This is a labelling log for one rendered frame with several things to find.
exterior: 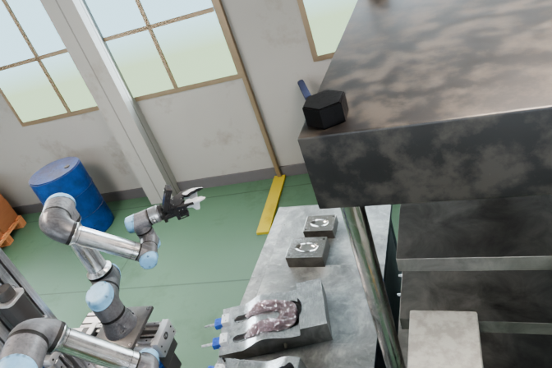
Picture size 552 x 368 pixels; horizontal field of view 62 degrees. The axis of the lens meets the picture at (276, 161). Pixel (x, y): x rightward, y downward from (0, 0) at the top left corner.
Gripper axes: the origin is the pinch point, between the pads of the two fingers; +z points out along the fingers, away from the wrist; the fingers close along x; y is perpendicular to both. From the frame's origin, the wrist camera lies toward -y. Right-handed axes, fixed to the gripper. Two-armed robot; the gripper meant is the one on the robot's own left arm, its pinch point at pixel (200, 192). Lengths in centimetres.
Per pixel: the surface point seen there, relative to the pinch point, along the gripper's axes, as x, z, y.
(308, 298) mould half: 37, 27, 50
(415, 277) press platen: 77, 60, 6
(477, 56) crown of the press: 78, 80, -67
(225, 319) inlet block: 26, -12, 54
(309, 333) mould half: 52, 21, 52
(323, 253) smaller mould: 10, 43, 58
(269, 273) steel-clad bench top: 1, 14, 66
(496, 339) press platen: 95, 77, 29
